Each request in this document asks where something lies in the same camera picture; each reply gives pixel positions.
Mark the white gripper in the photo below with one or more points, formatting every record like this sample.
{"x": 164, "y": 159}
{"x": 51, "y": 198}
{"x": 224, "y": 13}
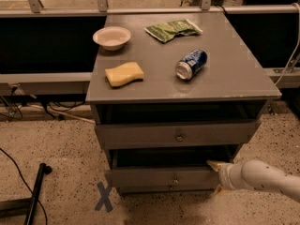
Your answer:
{"x": 225, "y": 175}

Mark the grey drawer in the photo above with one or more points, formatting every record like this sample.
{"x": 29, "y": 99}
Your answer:
{"x": 129, "y": 190}
{"x": 133, "y": 136}
{"x": 156, "y": 168}

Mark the grey bottom drawer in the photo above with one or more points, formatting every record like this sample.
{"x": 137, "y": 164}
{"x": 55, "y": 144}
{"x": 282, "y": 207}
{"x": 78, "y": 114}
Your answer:
{"x": 129, "y": 190}

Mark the grey drawer cabinet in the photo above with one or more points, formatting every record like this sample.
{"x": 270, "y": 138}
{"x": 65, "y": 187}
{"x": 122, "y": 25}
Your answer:
{"x": 231, "y": 86}

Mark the grey top drawer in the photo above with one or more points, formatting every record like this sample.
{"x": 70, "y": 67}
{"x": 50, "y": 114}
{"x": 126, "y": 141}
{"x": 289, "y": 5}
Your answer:
{"x": 133, "y": 136}

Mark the blue soda can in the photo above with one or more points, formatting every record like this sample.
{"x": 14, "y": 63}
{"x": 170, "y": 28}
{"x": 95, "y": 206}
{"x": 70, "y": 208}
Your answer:
{"x": 191, "y": 64}

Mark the blue tape cross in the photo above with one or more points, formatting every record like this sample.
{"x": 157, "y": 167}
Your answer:
{"x": 104, "y": 200}

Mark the yellow sponge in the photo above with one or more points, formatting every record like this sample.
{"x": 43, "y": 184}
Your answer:
{"x": 123, "y": 74}

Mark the green chip bag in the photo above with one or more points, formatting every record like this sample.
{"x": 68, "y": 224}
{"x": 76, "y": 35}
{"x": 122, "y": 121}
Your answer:
{"x": 167, "y": 31}

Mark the white bowl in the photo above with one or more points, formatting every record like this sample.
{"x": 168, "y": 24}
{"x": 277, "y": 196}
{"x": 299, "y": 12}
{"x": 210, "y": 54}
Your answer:
{"x": 112, "y": 38}

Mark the black stand leg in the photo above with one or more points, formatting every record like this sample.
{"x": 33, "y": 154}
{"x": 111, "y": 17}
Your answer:
{"x": 26, "y": 206}

